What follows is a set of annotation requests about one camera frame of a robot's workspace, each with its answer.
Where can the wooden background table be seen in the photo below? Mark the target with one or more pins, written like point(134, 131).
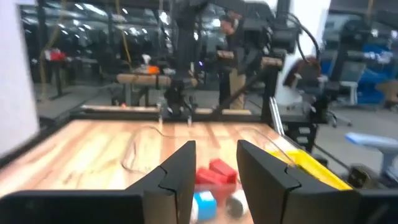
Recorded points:
point(143, 80)

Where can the silver metal rod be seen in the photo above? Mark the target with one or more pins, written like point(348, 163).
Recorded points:
point(276, 115)

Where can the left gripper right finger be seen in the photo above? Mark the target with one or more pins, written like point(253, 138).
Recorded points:
point(267, 186)

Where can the brown office chair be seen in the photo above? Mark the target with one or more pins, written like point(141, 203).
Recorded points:
point(303, 73)

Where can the red background item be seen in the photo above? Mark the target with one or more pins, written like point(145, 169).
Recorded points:
point(56, 55)

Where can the white background pillar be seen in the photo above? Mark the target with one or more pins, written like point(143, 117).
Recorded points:
point(311, 18)

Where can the light blue stool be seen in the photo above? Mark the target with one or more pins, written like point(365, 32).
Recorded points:
point(373, 141)

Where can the black rig frame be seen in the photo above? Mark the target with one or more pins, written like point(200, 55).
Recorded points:
point(270, 87)

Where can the clear plastic bin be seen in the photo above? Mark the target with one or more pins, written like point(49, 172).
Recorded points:
point(217, 149)

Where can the white tape roll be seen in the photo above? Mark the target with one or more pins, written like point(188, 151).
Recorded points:
point(236, 203)

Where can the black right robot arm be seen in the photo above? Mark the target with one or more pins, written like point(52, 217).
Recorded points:
point(186, 46)

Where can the orange background item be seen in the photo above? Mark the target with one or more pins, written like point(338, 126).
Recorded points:
point(153, 69)

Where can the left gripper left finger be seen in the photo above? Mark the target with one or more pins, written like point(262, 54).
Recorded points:
point(174, 186)

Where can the red office block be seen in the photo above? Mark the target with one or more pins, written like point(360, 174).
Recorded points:
point(206, 178)
point(224, 169)

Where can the teal and white tape dispenser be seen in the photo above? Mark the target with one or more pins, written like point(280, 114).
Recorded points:
point(205, 205)

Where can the yellow slotted plastic basket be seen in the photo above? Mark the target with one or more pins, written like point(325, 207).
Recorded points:
point(311, 168)

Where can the person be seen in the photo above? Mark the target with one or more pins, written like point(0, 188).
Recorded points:
point(234, 62)

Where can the black drawer cabinet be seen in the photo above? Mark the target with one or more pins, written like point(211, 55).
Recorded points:
point(303, 133)

